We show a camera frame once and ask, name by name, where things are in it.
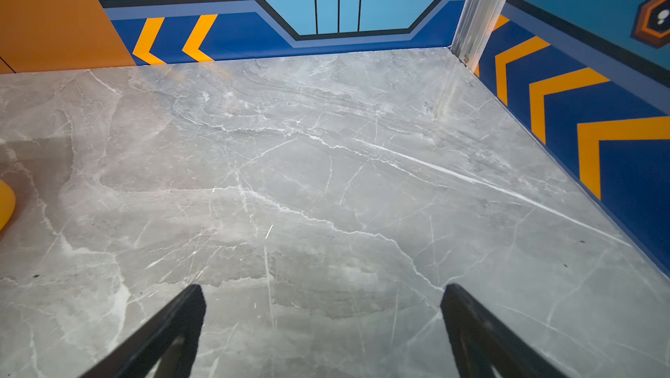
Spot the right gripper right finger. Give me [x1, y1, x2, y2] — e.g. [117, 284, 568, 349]
[441, 283, 565, 377]

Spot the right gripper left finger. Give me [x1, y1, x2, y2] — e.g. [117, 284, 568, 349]
[83, 284, 207, 377]

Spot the yellow plastic bin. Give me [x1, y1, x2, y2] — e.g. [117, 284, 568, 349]
[0, 180, 16, 230]

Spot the right aluminium corner post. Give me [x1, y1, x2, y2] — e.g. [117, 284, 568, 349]
[450, 0, 506, 72]

